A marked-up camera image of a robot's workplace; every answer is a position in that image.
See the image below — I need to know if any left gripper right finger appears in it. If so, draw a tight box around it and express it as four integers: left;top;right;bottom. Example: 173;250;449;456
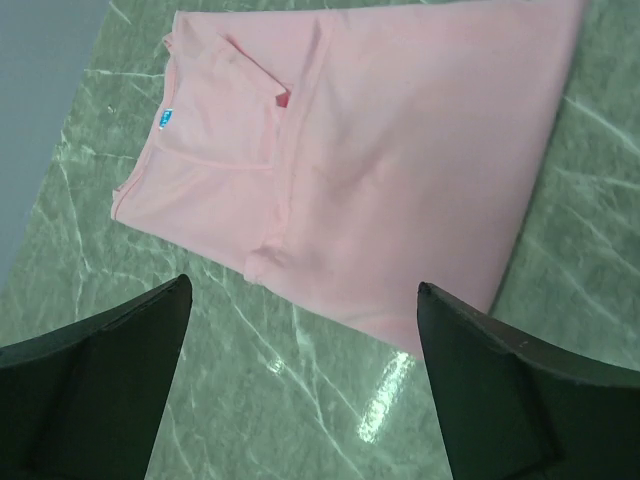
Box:
417;283;639;479

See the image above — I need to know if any pink t shirt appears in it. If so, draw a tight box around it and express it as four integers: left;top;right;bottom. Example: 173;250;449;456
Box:
111;1;586;355

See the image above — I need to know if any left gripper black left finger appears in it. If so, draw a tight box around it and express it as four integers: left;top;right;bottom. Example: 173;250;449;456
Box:
1;275;192;479

